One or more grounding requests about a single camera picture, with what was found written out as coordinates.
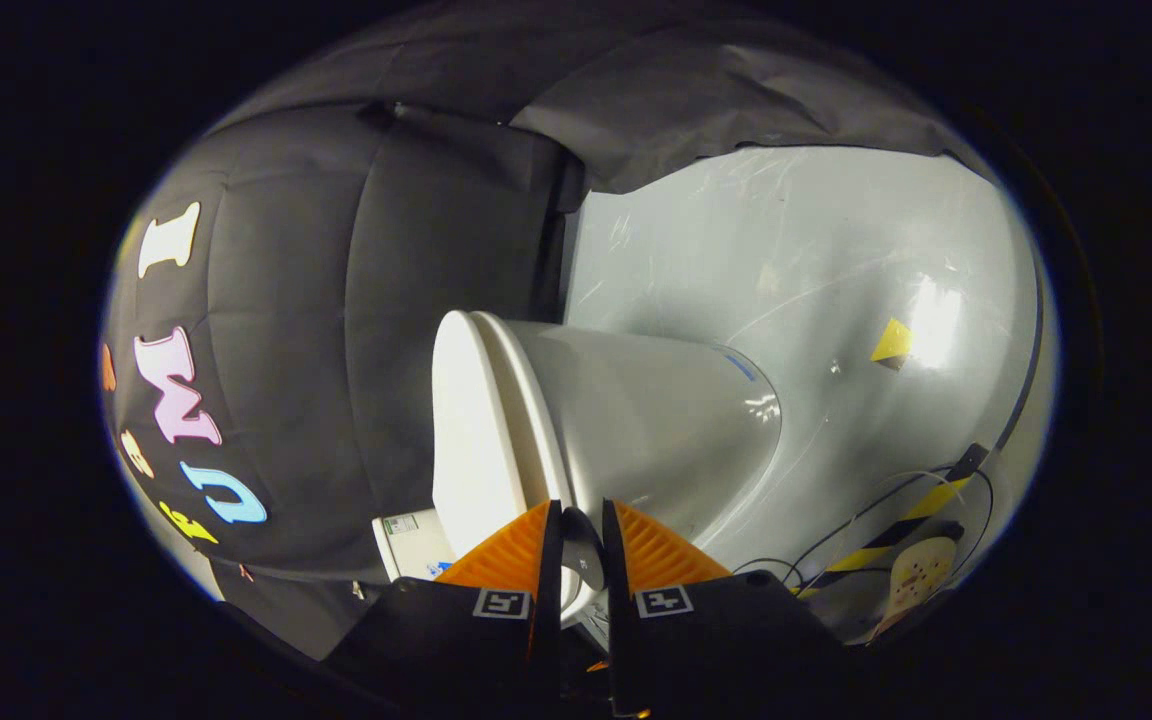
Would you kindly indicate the beige perforated board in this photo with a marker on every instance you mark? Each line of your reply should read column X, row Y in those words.
column 916, row 580

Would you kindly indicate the white labelled box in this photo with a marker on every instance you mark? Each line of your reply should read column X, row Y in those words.
column 411, row 545

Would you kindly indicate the yellow black striped tape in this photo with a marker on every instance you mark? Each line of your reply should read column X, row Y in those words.
column 901, row 525

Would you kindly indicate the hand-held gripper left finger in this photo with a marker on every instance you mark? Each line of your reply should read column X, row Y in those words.
column 554, row 560

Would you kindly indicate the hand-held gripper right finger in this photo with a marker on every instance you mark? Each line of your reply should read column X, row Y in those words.
column 611, row 560

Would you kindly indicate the yellow floor tape piece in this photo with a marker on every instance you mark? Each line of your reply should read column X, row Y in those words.
column 893, row 342

